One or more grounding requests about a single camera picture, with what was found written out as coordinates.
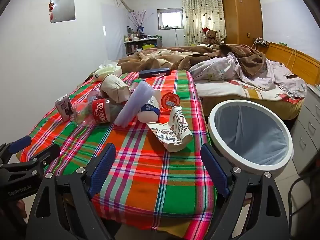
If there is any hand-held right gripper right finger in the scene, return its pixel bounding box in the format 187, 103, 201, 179
200, 143, 290, 240

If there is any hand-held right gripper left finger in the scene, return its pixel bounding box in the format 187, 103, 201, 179
25, 142, 117, 240

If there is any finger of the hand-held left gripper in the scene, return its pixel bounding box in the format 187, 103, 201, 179
32, 144, 61, 173
0, 135, 32, 165

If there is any white round trash bin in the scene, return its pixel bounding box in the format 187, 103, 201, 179
208, 99, 293, 178

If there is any small printed drink carton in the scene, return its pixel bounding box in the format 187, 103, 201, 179
55, 94, 73, 122

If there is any blue bin liner bag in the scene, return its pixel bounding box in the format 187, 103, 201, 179
215, 104, 288, 163

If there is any crushed printed paper cup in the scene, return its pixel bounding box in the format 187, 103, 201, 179
146, 106, 193, 152

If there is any clear bottle red label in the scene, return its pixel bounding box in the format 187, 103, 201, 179
71, 99, 125, 125

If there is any translucent purple plastic cup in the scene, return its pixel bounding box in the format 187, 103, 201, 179
114, 80, 153, 128

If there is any beige paper bag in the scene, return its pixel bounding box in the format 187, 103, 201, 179
100, 74, 131, 103

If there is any red jelly cup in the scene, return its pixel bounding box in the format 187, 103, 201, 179
161, 92, 181, 110

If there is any plaid tablecloth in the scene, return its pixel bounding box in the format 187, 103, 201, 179
16, 69, 218, 233

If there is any floral bed sheet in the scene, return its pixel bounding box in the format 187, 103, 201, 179
195, 79, 304, 120

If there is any green tissue pack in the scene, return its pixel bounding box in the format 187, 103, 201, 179
93, 65, 123, 81

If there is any light floral quilt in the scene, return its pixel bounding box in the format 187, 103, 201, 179
189, 54, 308, 98

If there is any grey drawer cabinet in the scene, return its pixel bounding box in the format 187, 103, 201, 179
290, 84, 320, 175

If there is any dark blue glasses case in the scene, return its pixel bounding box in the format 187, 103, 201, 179
138, 68, 172, 78

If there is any brown blanket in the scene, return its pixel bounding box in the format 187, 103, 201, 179
117, 44, 268, 78

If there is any cluttered shelf unit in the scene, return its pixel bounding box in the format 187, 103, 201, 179
124, 36, 162, 57

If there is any brown teddy bear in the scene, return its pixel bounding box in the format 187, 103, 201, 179
201, 27, 222, 46

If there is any group of bottles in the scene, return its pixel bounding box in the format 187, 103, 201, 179
124, 25, 150, 42

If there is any wooden headboard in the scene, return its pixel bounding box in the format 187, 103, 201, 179
260, 41, 320, 85

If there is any vase of bare branches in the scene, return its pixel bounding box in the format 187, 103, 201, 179
126, 9, 154, 34

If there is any wooden wardrobe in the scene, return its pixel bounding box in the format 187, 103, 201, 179
221, 0, 262, 47

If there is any heart print curtain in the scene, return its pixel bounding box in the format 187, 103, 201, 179
181, 0, 227, 47

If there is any small window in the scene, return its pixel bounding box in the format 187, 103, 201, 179
157, 8, 184, 30

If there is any power strip with cables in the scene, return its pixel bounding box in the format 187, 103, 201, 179
252, 37, 269, 47

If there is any silver wall sheet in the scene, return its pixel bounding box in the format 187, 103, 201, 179
50, 0, 76, 23

